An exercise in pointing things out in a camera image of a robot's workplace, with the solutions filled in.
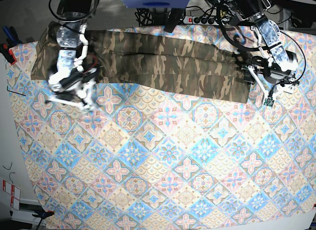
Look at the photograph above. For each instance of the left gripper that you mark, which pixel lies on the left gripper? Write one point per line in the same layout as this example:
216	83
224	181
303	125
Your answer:
270	70

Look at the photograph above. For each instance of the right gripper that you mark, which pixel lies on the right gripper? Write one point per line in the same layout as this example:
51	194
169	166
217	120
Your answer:
73	78

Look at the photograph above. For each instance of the camouflage T-shirt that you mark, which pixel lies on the camouflage T-shirt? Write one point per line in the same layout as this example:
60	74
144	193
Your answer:
168	64

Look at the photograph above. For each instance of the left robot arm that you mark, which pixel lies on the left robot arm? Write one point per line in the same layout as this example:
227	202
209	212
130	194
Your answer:
266	31

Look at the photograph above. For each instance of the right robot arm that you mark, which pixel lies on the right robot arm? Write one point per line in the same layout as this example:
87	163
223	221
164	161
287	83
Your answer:
71	38

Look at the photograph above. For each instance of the white power strip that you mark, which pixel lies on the white power strip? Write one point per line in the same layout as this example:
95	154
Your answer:
195	20

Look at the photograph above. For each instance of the black orange clamp upper left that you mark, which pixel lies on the black orange clamp upper left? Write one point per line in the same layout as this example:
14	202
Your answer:
5	48

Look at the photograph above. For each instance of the patterned tablecloth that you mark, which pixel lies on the patterned tablecloth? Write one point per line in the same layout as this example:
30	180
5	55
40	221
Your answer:
151	160

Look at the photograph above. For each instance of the red white label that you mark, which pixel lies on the red white label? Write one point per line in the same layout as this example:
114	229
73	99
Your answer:
9	194

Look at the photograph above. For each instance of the black clamp lower left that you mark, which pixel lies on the black clamp lower left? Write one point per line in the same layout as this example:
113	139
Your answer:
42	215

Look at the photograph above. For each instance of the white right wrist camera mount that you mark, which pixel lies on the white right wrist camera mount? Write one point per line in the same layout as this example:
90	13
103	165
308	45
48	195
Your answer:
78	95

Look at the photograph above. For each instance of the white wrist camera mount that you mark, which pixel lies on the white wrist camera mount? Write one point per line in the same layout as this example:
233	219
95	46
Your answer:
260	85
78	95

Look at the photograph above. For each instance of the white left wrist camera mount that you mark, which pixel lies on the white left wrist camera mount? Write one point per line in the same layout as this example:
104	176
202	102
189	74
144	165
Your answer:
260	85

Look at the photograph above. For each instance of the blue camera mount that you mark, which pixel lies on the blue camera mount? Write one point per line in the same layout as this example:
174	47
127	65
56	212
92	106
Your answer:
156	3

